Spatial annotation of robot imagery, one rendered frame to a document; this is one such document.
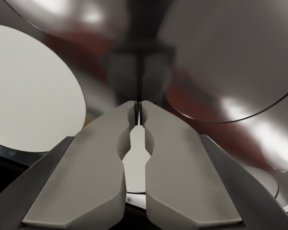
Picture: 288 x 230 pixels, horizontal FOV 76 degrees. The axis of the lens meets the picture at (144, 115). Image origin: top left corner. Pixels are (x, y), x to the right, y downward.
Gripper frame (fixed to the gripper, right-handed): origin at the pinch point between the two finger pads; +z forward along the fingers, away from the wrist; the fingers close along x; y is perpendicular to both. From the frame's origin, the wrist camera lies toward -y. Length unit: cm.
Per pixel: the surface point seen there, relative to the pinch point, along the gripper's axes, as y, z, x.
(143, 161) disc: 6.6, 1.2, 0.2
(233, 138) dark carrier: 4.0, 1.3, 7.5
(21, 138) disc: 3.8, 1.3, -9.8
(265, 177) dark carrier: 9.1, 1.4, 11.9
